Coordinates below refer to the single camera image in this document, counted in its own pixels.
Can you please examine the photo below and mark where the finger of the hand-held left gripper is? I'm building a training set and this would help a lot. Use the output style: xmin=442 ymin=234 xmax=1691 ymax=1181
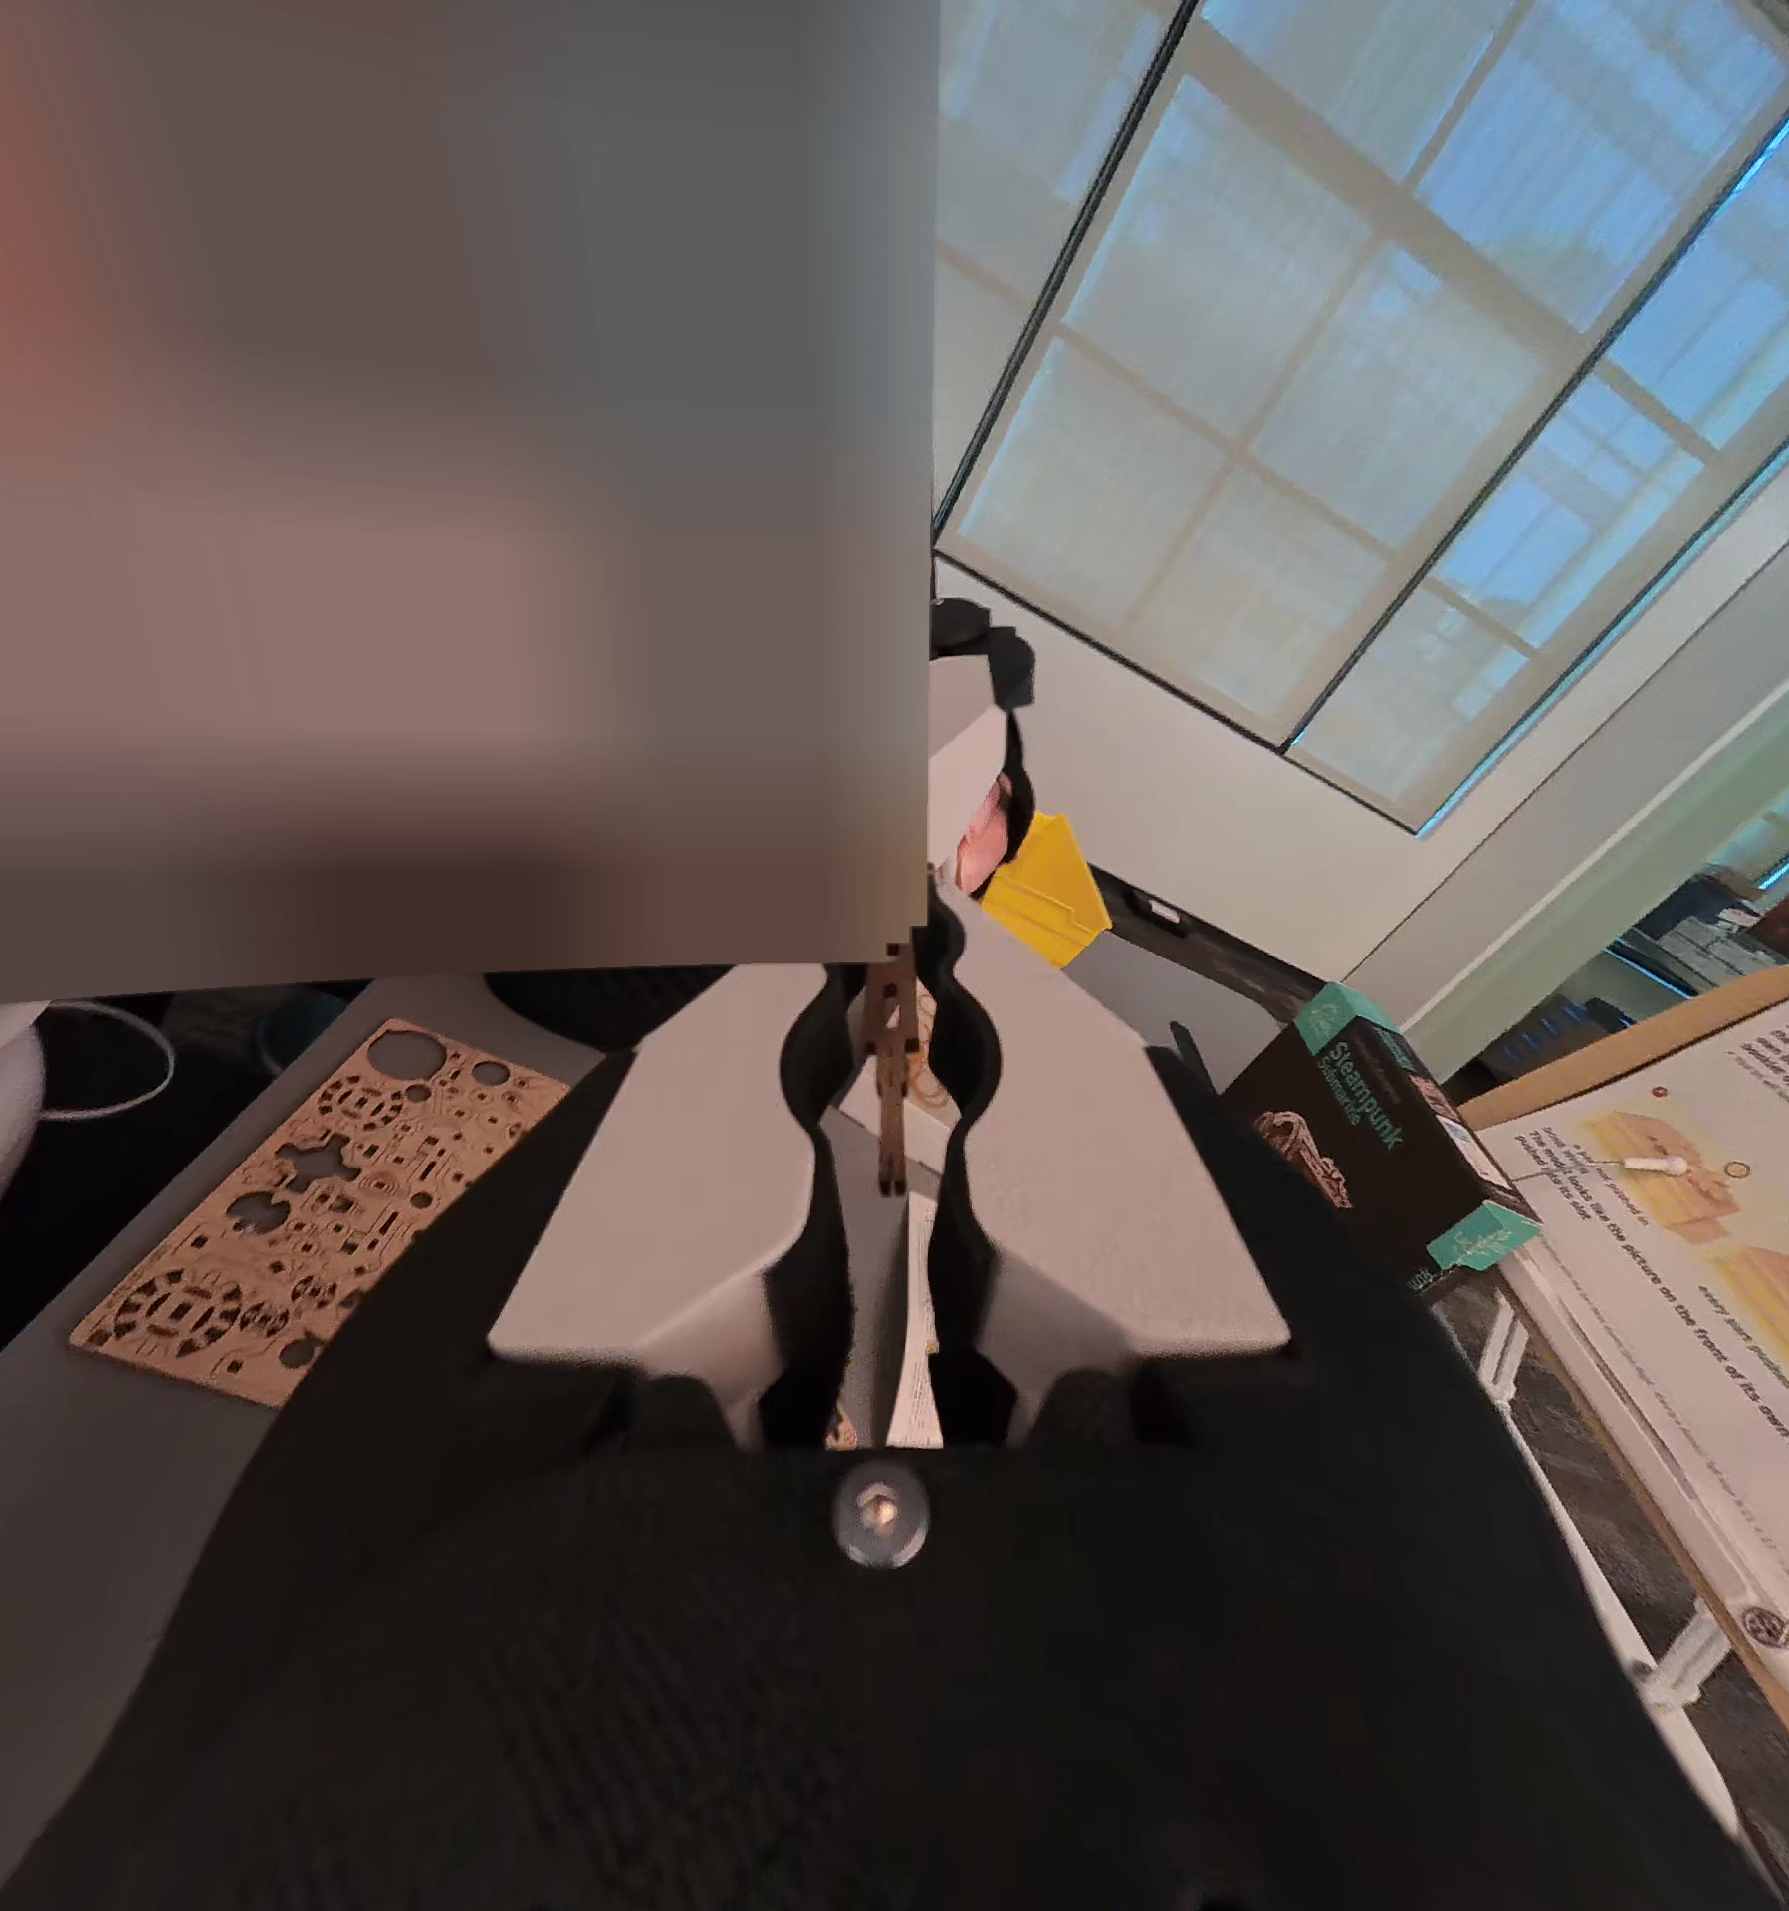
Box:
xmin=928 ymin=658 xmax=1012 ymax=879

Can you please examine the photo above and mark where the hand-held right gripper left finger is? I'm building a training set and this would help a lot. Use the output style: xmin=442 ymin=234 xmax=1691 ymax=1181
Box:
xmin=488 ymin=962 xmax=854 ymax=1452

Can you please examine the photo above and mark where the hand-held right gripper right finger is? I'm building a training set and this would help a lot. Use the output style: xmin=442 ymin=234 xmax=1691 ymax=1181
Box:
xmin=912 ymin=893 xmax=1297 ymax=1452

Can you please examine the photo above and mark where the wooden model part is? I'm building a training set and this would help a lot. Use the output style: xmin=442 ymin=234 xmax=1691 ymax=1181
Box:
xmin=858 ymin=956 xmax=928 ymax=1201

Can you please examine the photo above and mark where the dark model kit box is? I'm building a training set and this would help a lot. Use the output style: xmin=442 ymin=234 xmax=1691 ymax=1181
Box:
xmin=1219 ymin=980 xmax=1546 ymax=1305

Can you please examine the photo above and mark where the laser-cut wooden parts sheet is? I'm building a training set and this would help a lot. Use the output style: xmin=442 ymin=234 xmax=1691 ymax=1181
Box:
xmin=67 ymin=1018 xmax=573 ymax=1410

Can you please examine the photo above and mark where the person's left hand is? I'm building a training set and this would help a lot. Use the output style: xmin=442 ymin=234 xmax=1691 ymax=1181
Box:
xmin=954 ymin=777 xmax=1018 ymax=893

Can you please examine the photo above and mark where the yellow plastic bin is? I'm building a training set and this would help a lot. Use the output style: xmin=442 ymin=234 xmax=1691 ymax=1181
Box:
xmin=980 ymin=811 xmax=1115 ymax=974

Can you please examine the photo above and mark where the large grid window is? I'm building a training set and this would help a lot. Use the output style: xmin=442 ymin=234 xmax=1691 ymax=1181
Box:
xmin=930 ymin=0 xmax=1789 ymax=839

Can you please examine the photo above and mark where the printed instruction sheet board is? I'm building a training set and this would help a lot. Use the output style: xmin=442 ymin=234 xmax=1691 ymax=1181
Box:
xmin=1458 ymin=962 xmax=1789 ymax=1713

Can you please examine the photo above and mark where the dark shelf unit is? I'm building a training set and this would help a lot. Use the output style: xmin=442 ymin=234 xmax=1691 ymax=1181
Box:
xmin=1492 ymin=871 xmax=1789 ymax=1078

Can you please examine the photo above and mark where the white cable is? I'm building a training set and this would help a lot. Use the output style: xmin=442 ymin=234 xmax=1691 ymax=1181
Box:
xmin=40 ymin=1000 xmax=179 ymax=1124

